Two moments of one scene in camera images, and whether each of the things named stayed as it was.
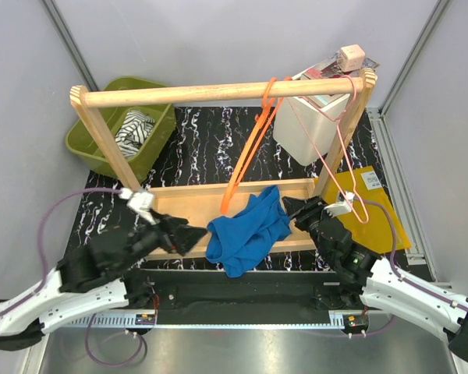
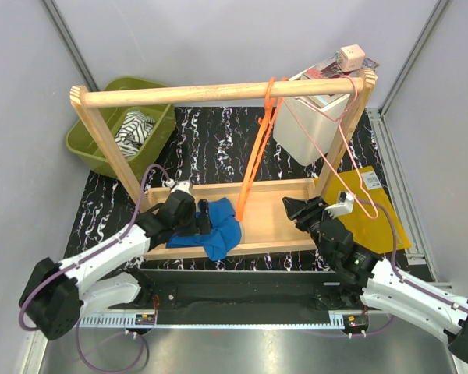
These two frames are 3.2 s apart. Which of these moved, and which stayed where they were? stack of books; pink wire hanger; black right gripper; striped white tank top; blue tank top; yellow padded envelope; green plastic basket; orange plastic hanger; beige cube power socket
Moved: orange plastic hanger; pink wire hanger; blue tank top
Stayed: black right gripper; beige cube power socket; yellow padded envelope; stack of books; green plastic basket; striped white tank top
